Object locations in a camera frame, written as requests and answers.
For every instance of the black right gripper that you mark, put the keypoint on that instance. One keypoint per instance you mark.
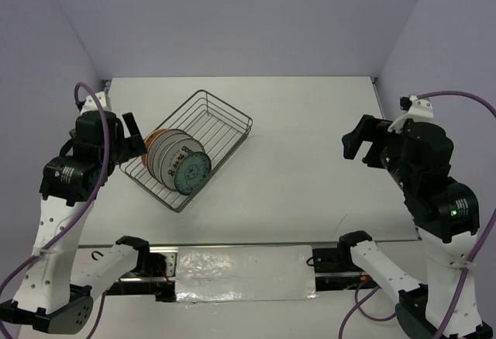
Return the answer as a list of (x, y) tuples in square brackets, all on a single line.
[(364, 129)]

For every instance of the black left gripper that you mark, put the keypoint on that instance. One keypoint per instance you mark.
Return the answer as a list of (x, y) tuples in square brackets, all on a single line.
[(136, 143)]

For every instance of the orange translucent plate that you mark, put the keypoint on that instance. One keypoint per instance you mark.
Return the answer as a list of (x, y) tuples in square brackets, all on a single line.
[(148, 141)]

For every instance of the white plate line drawing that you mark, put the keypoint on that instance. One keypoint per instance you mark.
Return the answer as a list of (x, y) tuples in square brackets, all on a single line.
[(158, 158)]

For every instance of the blue patterned small plate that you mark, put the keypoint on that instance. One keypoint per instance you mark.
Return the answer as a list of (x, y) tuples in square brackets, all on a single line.
[(192, 172)]

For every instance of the white plate orange sunburst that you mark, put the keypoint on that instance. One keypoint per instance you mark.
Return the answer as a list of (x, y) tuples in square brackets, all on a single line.
[(159, 137)]

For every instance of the white plate red chinese characters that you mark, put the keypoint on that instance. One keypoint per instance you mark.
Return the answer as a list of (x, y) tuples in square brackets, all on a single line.
[(174, 154)]

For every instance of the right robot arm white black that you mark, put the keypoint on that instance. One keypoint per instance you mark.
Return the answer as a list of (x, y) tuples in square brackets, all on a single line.
[(416, 153)]

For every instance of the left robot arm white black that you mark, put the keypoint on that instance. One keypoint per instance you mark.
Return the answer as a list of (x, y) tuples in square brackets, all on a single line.
[(51, 298)]

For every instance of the silver foil tape patch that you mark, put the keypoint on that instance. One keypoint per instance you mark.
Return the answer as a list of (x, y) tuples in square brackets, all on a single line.
[(240, 274)]

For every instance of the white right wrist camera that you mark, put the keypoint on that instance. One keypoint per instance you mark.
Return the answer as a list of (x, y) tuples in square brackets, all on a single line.
[(419, 110)]

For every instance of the metal wire dish rack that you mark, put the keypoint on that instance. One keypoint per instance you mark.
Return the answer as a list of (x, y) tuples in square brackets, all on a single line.
[(218, 126)]

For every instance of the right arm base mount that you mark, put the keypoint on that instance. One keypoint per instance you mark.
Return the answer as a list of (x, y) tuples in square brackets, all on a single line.
[(334, 270)]

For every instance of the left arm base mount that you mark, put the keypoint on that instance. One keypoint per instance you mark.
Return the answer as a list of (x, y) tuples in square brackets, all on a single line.
[(155, 279)]

